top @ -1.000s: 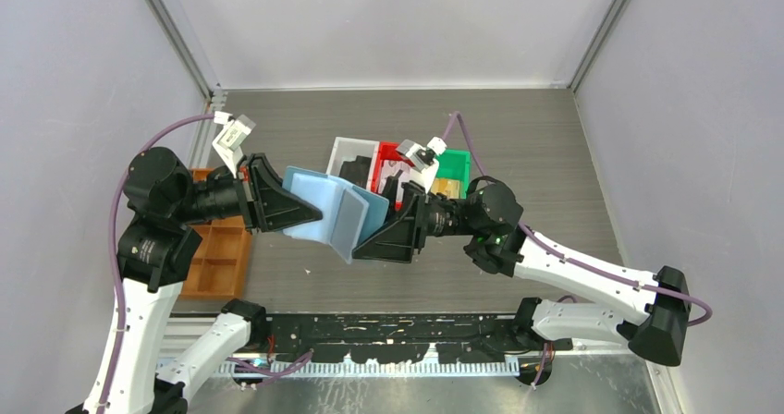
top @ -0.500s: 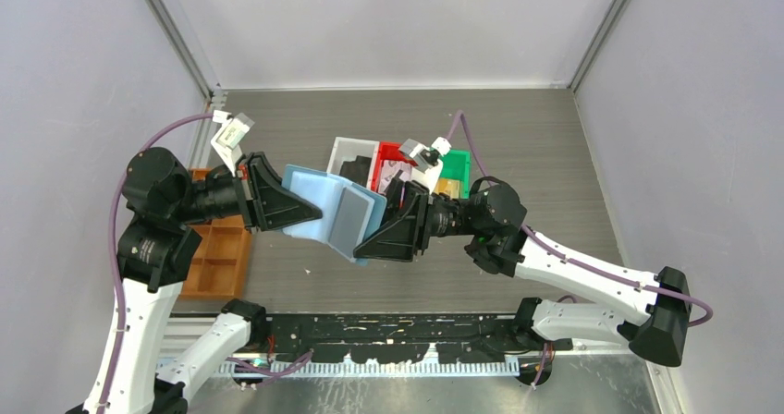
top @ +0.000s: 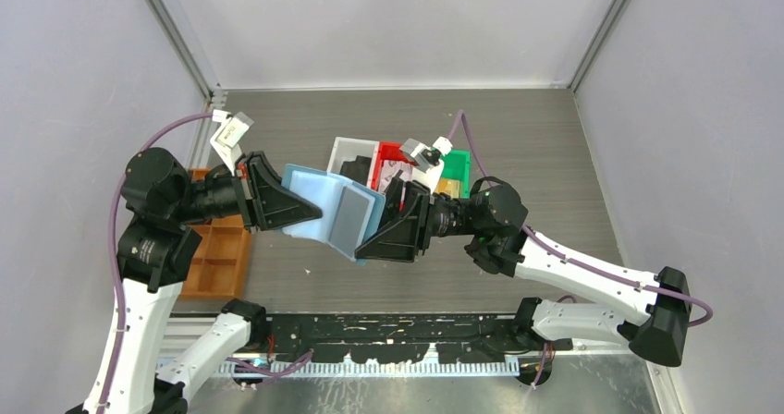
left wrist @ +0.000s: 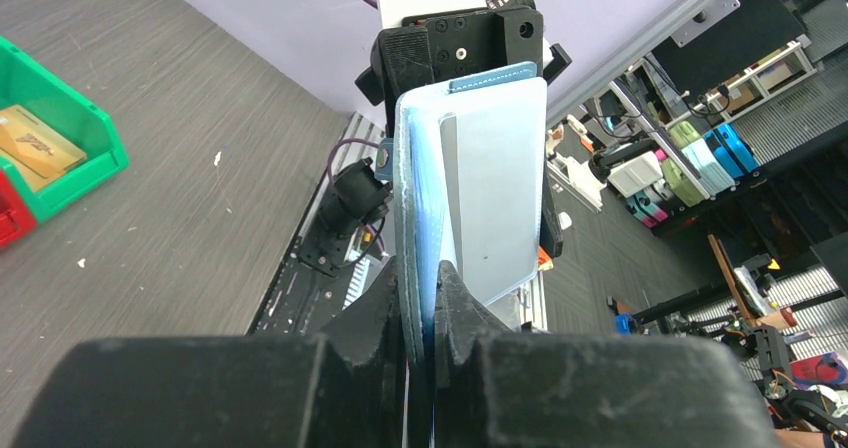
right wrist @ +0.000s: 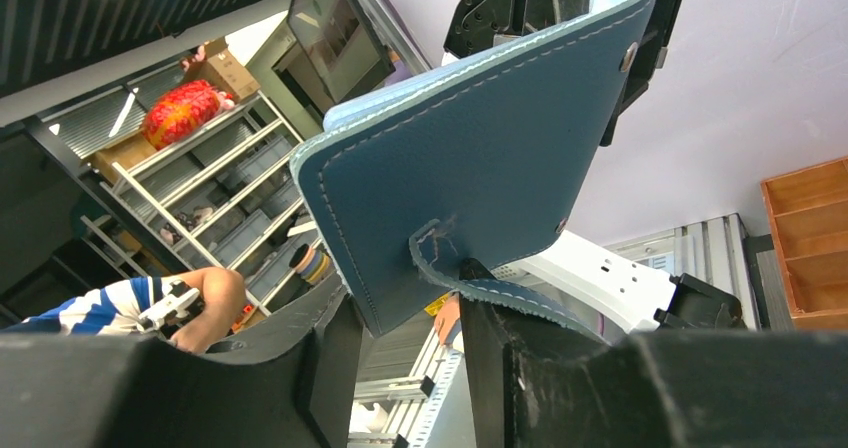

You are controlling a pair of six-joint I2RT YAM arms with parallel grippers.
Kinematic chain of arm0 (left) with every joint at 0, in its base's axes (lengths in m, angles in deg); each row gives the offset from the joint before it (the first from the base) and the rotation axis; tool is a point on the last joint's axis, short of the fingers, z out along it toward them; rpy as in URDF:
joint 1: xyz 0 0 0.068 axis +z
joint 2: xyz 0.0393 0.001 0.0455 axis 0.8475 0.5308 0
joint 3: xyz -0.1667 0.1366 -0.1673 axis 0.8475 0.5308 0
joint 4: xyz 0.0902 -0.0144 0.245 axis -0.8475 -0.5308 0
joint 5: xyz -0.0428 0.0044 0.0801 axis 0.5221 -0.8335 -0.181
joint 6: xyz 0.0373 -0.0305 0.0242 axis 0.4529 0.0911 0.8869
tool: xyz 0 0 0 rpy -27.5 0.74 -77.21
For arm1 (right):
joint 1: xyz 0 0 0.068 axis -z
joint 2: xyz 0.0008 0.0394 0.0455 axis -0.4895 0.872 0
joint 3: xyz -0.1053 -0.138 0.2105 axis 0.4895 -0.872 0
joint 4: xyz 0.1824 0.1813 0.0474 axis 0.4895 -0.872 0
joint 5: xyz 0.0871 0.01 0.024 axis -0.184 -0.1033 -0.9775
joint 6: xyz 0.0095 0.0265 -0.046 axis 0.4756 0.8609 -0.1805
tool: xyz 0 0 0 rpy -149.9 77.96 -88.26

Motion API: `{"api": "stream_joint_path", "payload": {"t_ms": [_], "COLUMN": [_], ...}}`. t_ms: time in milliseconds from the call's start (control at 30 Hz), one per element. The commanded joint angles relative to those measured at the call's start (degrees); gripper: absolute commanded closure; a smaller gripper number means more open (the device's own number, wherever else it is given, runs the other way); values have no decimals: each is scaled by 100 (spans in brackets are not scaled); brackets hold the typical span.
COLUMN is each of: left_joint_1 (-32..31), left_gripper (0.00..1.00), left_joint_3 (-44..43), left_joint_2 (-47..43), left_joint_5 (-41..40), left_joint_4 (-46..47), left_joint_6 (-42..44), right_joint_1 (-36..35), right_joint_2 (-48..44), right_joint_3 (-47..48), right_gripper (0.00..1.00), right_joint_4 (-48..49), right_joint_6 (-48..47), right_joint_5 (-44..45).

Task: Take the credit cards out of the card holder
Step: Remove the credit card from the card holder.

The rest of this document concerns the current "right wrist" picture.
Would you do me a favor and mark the metal storage shelf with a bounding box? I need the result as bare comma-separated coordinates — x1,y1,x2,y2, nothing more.
73,90,318,315

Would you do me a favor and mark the blue leather card holder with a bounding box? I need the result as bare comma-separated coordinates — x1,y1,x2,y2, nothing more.
291,0,657,336

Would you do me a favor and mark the orange compartment tray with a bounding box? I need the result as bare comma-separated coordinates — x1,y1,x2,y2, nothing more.
761,157,847,331

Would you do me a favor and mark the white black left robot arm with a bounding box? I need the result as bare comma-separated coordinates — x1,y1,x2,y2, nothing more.
416,0,745,341

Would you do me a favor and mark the red yellow bag on shelf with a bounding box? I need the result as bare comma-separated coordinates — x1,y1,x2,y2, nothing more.
139,80,235,150

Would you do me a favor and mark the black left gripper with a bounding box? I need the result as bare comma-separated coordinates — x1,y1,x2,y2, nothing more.
443,0,683,147

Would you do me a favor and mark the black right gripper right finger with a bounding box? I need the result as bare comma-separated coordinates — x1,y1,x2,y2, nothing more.
460,294,847,447

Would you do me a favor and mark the cardboard box on shelf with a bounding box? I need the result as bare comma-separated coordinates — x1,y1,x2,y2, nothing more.
182,38,260,103

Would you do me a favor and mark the black monitor screen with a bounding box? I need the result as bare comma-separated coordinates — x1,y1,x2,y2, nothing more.
287,0,395,103

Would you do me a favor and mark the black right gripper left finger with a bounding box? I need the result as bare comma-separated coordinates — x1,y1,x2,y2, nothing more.
1,275,363,447

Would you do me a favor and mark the person in striped shirt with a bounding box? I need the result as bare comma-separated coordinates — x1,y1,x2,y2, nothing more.
1,266,247,354

